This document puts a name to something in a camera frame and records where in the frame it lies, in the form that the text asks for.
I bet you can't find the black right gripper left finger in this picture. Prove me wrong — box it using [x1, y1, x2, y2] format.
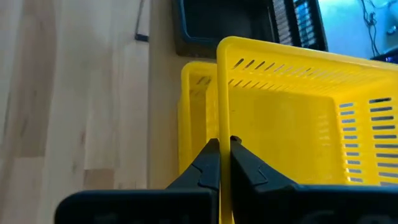
[54, 138, 221, 224]

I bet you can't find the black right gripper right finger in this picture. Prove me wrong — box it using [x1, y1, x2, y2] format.
[229, 135, 398, 224]

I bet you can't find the yellow plastic basket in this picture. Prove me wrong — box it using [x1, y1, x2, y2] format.
[177, 60, 220, 177]
[216, 35, 398, 224]

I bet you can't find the black plastic basket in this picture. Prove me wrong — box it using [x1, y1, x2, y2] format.
[173, 0, 329, 59]
[178, 0, 295, 50]

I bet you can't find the black floor cable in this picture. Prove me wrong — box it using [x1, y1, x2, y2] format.
[359, 0, 382, 57]

